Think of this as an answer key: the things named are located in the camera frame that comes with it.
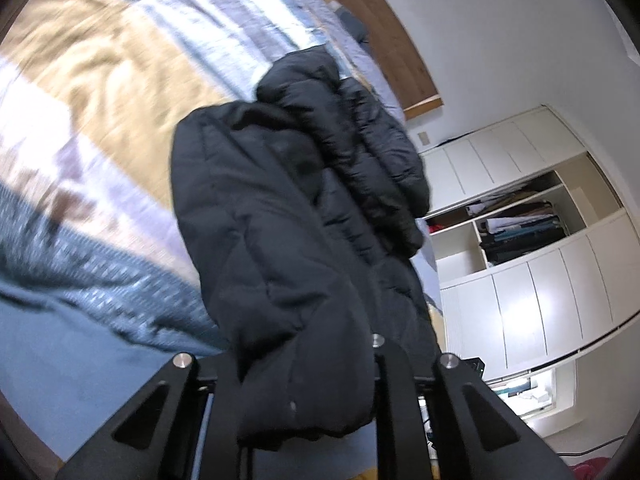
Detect black puffer jacket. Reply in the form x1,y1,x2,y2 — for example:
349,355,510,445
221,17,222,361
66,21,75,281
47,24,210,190
170,46,438,450

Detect hanging clothes in wardrobe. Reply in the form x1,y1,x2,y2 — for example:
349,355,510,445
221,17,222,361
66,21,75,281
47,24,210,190
472,200,570,266

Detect white wardrobe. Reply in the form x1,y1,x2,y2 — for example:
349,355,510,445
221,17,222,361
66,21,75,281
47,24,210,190
423,106,639,419

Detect striped bed duvet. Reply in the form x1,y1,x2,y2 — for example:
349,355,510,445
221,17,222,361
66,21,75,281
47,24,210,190
1,0,405,460

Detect striped pillow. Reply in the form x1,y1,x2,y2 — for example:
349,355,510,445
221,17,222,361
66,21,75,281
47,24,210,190
334,6,372,55

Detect wooden headboard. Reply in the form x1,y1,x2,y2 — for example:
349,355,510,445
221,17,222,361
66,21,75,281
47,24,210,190
326,0,444,119

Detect beige wall socket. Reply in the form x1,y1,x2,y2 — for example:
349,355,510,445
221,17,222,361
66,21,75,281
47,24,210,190
418,131,431,146

